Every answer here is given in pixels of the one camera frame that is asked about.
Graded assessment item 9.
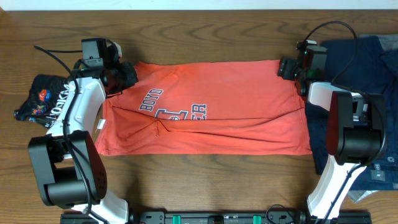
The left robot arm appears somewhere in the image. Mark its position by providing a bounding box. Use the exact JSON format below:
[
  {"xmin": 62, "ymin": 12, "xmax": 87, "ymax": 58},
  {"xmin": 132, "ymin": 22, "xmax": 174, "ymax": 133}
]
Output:
[{"xmin": 28, "ymin": 38, "xmax": 141, "ymax": 224}]

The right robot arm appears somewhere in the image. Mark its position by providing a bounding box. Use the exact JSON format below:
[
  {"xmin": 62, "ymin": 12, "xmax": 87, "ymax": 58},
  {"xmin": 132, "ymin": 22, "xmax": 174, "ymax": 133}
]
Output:
[{"xmin": 277, "ymin": 40, "xmax": 386, "ymax": 223}]

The navy blue shirt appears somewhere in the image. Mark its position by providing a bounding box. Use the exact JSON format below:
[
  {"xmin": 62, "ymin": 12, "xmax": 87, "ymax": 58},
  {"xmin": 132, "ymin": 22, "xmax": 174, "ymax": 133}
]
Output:
[{"xmin": 322, "ymin": 36, "xmax": 397, "ymax": 190}]

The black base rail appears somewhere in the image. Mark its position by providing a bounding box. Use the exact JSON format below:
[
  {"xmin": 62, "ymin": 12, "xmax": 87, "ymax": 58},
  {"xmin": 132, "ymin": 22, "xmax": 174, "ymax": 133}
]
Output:
[{"xmin": 60, "ymin": 204, "xmax": 373, "ymax": 224}]

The grey garment under pile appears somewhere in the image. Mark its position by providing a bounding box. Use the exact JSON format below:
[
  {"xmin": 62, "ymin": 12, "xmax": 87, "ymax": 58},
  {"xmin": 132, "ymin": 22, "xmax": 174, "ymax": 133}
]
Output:
[{"xmin": 347, "ymin": 34, "xmax": 397, "ymax": 203}]

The red soccer t-shirt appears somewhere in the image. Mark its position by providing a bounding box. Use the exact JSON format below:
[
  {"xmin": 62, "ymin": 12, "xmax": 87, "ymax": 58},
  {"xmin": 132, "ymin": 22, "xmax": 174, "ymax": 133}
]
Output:
[{"xmin": 96, "ymin": 60, "xmax": 311, "ymax": 156}]

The black printed shirt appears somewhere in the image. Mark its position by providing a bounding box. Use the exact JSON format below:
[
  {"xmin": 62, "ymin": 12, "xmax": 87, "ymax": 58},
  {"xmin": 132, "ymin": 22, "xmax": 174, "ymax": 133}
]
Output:
[{"xmin": 14, "ymin": 75, "xmax": 69, "ymax": 129}]

